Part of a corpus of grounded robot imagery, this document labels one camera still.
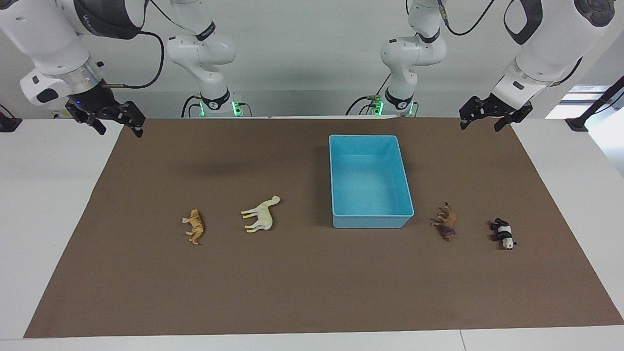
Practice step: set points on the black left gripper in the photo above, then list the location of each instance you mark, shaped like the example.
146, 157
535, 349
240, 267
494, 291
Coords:
492, 107

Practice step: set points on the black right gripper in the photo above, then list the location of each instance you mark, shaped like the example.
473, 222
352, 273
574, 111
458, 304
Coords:
100, 105

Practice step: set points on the brown lion toy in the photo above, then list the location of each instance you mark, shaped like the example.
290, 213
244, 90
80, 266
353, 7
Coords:
447, 222

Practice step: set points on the black white panda toy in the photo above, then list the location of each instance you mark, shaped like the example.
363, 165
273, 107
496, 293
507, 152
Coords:
504, 233

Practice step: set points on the orange tiger toy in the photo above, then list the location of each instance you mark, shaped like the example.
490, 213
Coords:
196, 226

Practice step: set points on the cream camel toy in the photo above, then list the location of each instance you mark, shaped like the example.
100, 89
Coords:
264, 217

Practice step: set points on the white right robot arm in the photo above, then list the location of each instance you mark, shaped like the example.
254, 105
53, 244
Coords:
41, 41

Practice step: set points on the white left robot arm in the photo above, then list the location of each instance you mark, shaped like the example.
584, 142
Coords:
546, 53

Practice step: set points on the light blue storage box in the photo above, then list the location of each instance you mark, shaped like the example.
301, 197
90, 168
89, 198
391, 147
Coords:
370, 180

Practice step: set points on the bright window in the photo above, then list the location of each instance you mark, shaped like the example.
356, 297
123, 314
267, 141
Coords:
573, 105

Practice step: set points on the brown table mat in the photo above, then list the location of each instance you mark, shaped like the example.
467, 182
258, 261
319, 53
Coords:
292, 282

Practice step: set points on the black camera stand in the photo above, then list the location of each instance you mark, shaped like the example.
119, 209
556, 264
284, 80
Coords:
7, 124
592, 107

